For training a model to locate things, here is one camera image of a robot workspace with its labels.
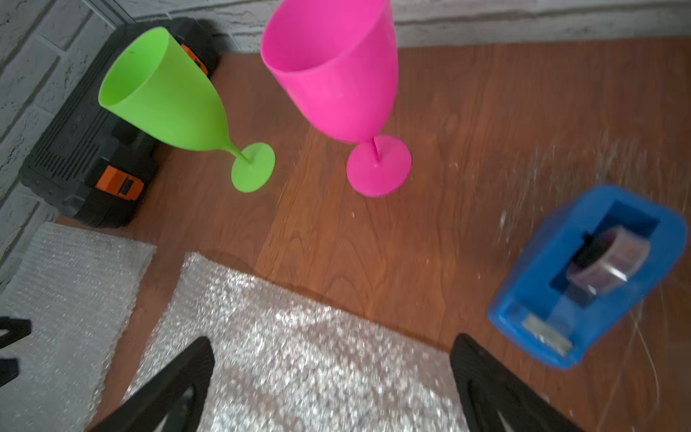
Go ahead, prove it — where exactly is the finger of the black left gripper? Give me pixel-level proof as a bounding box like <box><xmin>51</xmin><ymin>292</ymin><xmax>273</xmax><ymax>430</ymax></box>
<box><xmin>0</xmin><ymin>317</ymin><xmax>32</xmax><ymax>387</ymax></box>

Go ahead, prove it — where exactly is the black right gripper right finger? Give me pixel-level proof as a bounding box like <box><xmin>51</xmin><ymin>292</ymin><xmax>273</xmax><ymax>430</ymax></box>
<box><xmin>450</xmin><ymin>333</ymin><xmax>580</xmax><ymax>431</ymax></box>

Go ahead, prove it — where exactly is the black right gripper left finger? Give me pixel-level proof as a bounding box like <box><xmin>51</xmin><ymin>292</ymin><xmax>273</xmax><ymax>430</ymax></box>
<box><xmin>93</xmin><ymin>337</ymin><xmax>215</xmax><ymax>431</ymax></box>

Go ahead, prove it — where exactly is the bubble wrap sheet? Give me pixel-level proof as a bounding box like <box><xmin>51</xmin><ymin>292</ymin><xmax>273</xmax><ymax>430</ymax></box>
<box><xmin>131</xmin><ymin>253</ymin><xmax>467</xmax><ymax>431</ymax></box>
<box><xmin>1</xmin><ymin>222</ymin><xmax>157</xmax><ymax>431</ymax></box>

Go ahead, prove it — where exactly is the pink plastic wine glass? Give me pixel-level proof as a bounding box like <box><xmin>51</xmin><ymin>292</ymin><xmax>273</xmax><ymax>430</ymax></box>
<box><xmin>260</xmin><ymin>0</ymin><xmax>412</xmax><ymax>197</ymax></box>

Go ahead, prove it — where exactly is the green plastic wine glass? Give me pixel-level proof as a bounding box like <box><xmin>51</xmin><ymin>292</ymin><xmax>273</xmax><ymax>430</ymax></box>
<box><xmin>98</xmin><ymin>27</ymin><xmax>276</xmax><ymax>193</ymax></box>

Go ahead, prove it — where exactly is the blue tape dispenser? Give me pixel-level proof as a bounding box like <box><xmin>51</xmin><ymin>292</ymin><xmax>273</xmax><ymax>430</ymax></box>
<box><xmin>488</xmin><ymin>185</ymin><xmax>687</xmax><ymax>369</ymax></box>

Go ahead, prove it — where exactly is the black plastic tool case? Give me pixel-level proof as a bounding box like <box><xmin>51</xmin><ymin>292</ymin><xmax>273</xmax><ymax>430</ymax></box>
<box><xmin>19</xmin><ymin>18</ymin><xmax>219</xmax><ymax>228</ymax></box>

